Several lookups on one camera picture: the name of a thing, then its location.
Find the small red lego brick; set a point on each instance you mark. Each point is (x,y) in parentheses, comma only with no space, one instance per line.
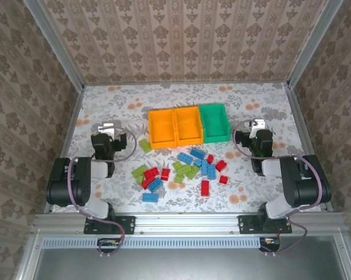
(223,179)
(210,159)

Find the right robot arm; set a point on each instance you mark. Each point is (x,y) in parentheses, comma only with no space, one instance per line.
(303,181)

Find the green plastic bin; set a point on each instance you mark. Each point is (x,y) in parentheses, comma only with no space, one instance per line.
(214,122)

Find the floral patterned table covering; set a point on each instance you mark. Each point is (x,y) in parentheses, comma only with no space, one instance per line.
(120,102)

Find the orange plastic bin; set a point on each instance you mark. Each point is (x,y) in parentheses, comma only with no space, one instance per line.
(188,125)
(162,128)

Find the small green lego brick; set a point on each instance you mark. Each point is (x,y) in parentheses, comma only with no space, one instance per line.
(140,179)

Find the grey metal panel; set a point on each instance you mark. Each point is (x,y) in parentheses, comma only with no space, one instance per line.
(187,265)

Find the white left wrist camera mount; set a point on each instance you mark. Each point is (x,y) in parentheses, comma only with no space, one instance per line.
(106,128)

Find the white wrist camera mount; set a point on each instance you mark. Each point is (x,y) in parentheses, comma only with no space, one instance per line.
(106,128)
(257,124)

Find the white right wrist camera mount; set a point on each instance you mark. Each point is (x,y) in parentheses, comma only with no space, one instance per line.
(257,124)

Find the aluminium side rail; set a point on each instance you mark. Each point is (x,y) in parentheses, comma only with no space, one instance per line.
(72,122)
(298,116)

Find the thin aluminium rail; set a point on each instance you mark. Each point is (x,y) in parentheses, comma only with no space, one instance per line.
(184,83)

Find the aluminium frame post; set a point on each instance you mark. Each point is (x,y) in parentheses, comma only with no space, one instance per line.
(60,49)
(309,49)

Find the wide aluminium rail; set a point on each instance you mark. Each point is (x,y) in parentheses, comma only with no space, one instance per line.
(187,223)

